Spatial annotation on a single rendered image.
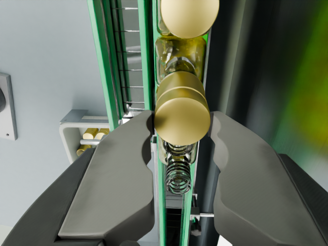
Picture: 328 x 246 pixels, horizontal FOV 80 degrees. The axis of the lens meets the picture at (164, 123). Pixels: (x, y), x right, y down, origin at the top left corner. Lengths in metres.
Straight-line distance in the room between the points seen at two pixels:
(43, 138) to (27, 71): 0.24
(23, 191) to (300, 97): 1.05
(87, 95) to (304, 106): 0.56
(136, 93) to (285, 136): 0.31
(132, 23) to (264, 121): 0.29
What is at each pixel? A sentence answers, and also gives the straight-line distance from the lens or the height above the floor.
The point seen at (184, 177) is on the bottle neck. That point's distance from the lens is 0.22.
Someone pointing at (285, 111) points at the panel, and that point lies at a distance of 0.27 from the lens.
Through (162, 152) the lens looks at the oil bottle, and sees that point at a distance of 0.27.
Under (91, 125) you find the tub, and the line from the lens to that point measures 0.58.
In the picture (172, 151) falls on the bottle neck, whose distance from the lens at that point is 0.20.
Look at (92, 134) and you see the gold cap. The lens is 0.64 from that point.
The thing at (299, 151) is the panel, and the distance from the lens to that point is 0.24.
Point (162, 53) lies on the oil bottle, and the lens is 0.21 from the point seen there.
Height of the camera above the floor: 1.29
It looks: 58 degrees down
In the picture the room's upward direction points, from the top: 174 degrees counter-clockwise
